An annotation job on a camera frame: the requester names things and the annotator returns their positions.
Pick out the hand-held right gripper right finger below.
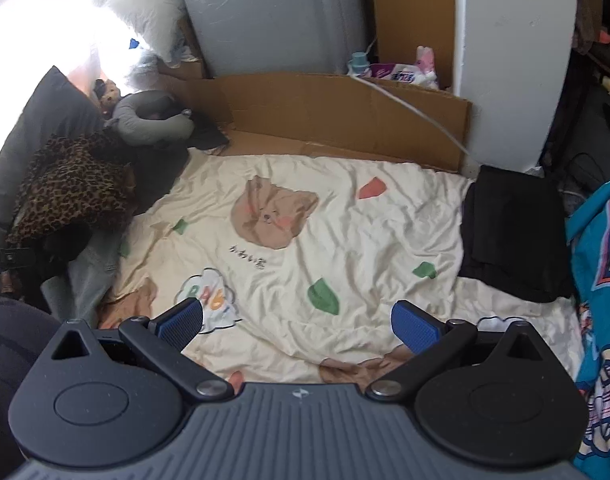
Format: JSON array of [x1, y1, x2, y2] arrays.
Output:
[[365, 300, 546, 403]]

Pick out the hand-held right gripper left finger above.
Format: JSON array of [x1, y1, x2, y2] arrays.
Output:
[[50, 297, 236, 403]]

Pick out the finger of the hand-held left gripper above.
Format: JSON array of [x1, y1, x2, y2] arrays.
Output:
[[0, 244, 37, 278]]

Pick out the leopard print pants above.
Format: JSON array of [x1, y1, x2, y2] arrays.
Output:
[[5, 132, 136, 261]]

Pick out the grey jeans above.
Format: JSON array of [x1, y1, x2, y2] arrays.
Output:
[[40, 232, 126, 328]]

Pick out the cream bear printed blanket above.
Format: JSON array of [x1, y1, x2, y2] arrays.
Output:
[[98, 152, 586, 386]]

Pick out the black folded garment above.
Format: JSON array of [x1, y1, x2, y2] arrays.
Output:
[[457, 164, 576, 303]]

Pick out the dark grey cushion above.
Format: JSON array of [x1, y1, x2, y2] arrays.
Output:
[[0, 65, 106, 226]]

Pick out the dark grey garment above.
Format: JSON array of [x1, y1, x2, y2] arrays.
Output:
[[42, 130, 191, 281]]

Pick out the grey neck pillow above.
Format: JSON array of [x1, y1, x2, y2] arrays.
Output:
[[104, 91, 196, 147]]

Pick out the small black cloth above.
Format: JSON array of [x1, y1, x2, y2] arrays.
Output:
[[187, 112, 231, 153]]

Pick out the small brown plush toy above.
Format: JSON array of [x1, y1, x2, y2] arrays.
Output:
[[94, 79, 123, 113]]

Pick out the teal printed cloth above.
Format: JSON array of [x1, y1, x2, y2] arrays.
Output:
[[565, 172, 610, 480]]

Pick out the grey fluffy toy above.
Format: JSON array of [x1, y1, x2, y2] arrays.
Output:
[[122, 50, 161, 91]]

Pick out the flat cardboard sheet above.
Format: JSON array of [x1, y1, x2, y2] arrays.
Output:
[[157, 72, 473, 176]]

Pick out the pink white tissue pack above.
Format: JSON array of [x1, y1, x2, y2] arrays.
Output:
[[367, 62, 438, 88]]

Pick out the small blue bottle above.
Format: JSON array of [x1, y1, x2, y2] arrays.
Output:
[[347, 51, 370, 77]]

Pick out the dark grey bag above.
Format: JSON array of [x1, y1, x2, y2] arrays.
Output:
[[577, 80, 610, 171]]

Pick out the white fluffy pillow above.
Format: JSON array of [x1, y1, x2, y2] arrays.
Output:
[[90, 0, 188, 68]]

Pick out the tall cardboard panel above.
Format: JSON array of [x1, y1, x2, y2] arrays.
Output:
[[367, 0, 458, 93]]

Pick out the silver foil wrapped roll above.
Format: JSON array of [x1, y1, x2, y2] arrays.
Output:
[[171, 0, 381, 81]]

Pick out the white cable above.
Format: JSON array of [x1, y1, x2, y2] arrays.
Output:
[[347, 37, 473, 158]]

